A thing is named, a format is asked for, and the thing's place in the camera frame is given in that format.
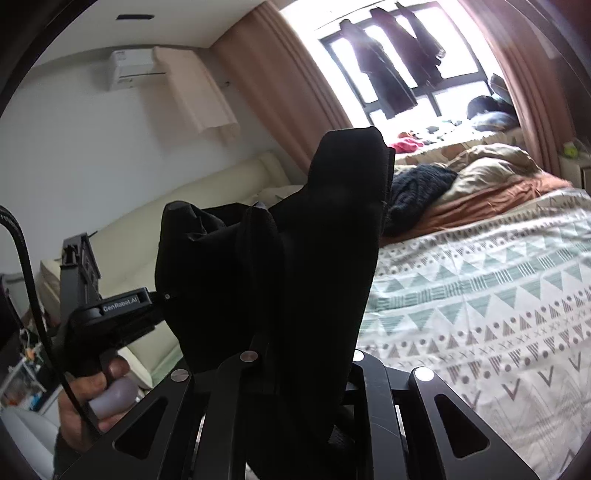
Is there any right brown curtain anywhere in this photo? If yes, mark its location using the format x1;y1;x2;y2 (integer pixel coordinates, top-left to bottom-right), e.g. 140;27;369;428
461;1;576;156

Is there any person's left hand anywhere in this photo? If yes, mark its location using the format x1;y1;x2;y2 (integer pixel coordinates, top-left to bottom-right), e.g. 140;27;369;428
58;356;138;453

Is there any dark coat hanging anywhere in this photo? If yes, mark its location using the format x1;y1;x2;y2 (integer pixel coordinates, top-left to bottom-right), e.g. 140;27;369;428
370;2;446;87
339;20;418;119

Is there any dark coat hanging right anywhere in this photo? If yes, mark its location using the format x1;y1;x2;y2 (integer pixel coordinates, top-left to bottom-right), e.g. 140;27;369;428
370;2;446;87

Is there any black cable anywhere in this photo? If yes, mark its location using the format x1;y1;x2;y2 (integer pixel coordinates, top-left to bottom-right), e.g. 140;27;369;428
0;204;100;439

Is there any dark knitted sweater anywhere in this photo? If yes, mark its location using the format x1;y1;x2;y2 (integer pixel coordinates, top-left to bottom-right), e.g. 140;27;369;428
383;164;458;237

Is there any white nightstand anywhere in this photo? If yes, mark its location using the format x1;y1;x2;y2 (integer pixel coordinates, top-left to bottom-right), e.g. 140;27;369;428
559;139;591;194

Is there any patterned white bed cover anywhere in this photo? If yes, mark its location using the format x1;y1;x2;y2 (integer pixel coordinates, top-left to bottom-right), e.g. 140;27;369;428
358;188;591;479

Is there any dark pile on windowsill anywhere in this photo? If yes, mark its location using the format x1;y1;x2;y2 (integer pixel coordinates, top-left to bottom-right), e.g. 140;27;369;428
467;74;520;131

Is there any white air conditioner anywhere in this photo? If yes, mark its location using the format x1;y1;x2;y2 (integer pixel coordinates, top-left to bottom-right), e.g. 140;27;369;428
108;48;166;91

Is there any black garment with yellow stripes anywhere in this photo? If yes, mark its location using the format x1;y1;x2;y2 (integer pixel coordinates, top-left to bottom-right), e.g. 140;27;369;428
155;127;394;479

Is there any red cloth on windowsill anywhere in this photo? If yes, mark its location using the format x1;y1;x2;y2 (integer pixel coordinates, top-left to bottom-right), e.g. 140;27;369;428
390;132;425;154

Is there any dark coat hanging left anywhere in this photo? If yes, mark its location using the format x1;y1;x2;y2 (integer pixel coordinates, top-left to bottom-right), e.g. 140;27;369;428
339;20;418;119

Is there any left brown curtain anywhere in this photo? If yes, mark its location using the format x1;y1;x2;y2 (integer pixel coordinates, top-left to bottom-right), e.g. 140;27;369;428
211;1;352;172

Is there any beige cloth wall cover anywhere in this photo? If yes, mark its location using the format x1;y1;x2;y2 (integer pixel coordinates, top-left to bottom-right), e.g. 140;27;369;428
152;46;240;143

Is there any brown and beige duvet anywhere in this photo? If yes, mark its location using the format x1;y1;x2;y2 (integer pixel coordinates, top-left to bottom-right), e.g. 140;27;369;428
381;143;572;246

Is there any brown curtain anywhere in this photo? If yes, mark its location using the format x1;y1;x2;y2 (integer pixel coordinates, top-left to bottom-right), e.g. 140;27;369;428
461;1;576;156
211;1;352;172

